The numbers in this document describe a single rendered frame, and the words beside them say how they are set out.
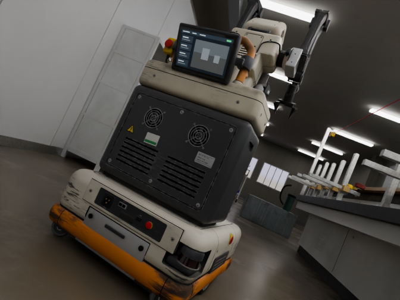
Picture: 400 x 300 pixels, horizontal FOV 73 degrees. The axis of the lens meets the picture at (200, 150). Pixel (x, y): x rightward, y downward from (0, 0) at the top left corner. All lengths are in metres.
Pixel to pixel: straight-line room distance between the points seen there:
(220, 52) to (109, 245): 0.78
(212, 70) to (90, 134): 2.15
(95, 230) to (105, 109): 2.08
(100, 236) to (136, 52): 2.35
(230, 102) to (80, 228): 0.71
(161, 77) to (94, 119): 1.96
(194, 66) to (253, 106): 0.28
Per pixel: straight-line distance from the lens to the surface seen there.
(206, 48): 1.07
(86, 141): 3.03
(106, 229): 1.04
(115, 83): 3.06
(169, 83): 1.12
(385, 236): 1.87
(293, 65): 1.49
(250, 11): 1.96
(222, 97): 1.01
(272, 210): 4.99
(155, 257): 0.94
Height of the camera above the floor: 0.46
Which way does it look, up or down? 4 degrees up
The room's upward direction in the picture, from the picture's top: 24 degrees clockwise
